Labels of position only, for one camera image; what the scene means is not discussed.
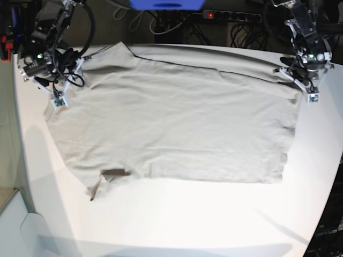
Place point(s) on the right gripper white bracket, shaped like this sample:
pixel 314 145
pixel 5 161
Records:
pixel 40 70

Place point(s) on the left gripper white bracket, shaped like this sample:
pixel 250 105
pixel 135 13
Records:
pixel 308 81

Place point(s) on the beige t-shirt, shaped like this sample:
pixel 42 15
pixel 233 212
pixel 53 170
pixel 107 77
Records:
pixel 190 115

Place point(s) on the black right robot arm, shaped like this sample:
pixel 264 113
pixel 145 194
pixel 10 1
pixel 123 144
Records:
pixel 46 36

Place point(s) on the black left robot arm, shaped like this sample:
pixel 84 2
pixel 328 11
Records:
pixel 313 54

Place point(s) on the red black tool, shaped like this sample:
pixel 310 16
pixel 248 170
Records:
pixel 6 49

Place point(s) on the black power strip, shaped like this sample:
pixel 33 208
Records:
pixel 232 16

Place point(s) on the blue plastic box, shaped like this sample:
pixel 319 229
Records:
pixel 167 4

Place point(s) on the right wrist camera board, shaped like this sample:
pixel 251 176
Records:
pixel 60 102

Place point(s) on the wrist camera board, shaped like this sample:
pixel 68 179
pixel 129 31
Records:
pixel 313 98
pixel 60 102

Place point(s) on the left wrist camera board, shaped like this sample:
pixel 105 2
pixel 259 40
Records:
pixel 313 98

